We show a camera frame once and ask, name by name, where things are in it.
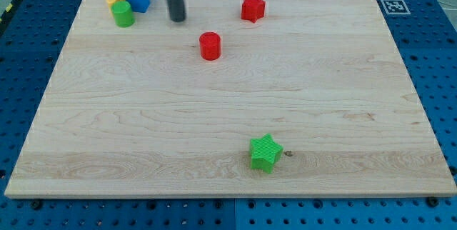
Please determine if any black bolt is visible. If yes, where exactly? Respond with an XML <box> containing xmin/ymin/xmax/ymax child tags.
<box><xmin>426</xmin><ymin>196</ymin><xmax>440</xmax><ymax>208</ymax></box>
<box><xmin>29</xmin><ymin>199</ymin><xmax>43</xmax><ymax>211</ymax></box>

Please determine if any red star block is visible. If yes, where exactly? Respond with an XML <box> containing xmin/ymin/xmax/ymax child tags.
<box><xmin>241</xmin><ymin>0</ymin><xmax>266</xmax><ymax>23</ymax></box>

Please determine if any light wooden board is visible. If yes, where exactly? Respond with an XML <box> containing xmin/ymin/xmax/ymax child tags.
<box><xmin>5</xmin><ymin>0</ymin><xmax>456</xmax><ymax>199</ymax></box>

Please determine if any white fiducial marker tag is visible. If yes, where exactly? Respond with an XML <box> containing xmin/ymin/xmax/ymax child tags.
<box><xmin>381</xmin><ymin>0</ymin><xmax>411</xmax><ymax>15</ymax></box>

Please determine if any black bolt left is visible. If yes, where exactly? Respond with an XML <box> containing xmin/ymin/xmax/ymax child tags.
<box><xmin>29</xmin><ymin>199</ymin><xmax>43</xmax><ymax>211</ymax></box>

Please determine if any green cylinder block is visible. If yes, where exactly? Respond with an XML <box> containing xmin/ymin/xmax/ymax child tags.
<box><xmin>111</xmin><ymin>1</ymin><xmax>135</xmax><ymax>27</ymax></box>

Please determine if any red cylinder block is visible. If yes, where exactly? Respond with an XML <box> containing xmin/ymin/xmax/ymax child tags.
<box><xmin>199</xmin><ymin>31</ymin><xmax>221</xmax><ymax>61</ymax></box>

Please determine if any black bolt right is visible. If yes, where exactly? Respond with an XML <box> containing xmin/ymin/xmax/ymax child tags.
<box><xmin>426</xmin><ymin>196</ymin><xmax>440</xmax><ymax>208</ymax></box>

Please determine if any green star block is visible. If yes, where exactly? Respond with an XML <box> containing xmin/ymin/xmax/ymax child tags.
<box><xmin>249</xmin><ymin>134</ymin><xmax>283</xmax><ymax>174</ymax></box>

